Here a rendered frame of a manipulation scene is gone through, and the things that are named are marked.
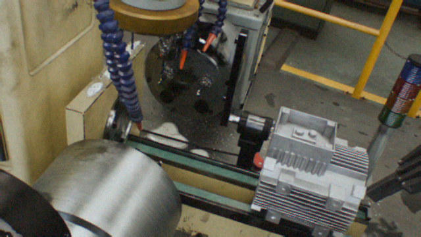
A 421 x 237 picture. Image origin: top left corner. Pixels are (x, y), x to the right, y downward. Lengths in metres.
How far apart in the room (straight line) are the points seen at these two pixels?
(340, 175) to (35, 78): 0.63
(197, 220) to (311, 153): 0.33
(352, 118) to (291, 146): 0.79
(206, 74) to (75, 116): 0.39
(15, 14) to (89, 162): 0.28
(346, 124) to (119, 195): 1.06
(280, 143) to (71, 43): 0.49
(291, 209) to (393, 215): 0.47
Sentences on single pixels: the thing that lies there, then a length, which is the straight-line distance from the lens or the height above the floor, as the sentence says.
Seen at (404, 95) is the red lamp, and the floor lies 1.13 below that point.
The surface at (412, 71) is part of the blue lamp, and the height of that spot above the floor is 1.19.
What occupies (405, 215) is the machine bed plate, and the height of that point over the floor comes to 0.80.
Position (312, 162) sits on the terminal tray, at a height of 1.10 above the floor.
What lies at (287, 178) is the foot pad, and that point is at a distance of 0.85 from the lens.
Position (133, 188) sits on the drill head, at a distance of 0.67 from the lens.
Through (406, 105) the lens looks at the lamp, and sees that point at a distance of 1.17.
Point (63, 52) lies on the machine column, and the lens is 0.95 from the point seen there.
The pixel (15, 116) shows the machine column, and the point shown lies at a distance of 0.88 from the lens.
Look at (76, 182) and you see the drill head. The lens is 0.66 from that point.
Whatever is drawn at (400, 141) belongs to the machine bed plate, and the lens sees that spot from 1.60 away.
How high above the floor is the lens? 1.64
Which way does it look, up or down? 37 degrees down
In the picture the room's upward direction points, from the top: 11 degrees clockwise
